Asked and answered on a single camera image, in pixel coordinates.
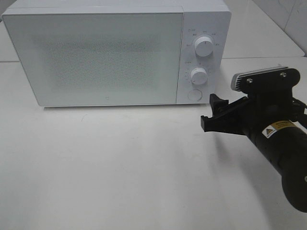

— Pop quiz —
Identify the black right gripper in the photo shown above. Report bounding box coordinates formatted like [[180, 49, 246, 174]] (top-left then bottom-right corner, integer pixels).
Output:
[[201, 68, 301, 143]]

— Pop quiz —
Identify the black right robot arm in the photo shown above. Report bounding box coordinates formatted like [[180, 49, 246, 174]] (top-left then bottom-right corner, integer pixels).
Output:
[[201, 66, 307, 212]]

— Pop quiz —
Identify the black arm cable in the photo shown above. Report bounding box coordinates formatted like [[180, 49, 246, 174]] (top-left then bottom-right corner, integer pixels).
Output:
[[291, 97, 307, 131]]

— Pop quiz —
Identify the white microwave oven body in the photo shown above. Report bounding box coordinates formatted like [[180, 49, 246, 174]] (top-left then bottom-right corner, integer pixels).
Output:
[[1, 0, 232, 106]]

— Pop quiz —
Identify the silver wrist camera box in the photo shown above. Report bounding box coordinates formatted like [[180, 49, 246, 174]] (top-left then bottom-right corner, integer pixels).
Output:
[[231, 66, 288, 92]]

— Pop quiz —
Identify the white microwave door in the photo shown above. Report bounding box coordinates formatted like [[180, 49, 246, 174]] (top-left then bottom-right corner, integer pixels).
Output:
[[3, 13, 183, 107]]

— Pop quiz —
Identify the white rotary knob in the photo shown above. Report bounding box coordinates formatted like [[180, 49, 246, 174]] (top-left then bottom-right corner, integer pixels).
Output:
[[190, 67, 208, 85], [194, 35, 213, 57]]

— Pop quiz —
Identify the round white door button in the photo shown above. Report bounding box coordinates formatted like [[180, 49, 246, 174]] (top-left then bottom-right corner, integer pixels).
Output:
[[188, 90, 202, 102]]

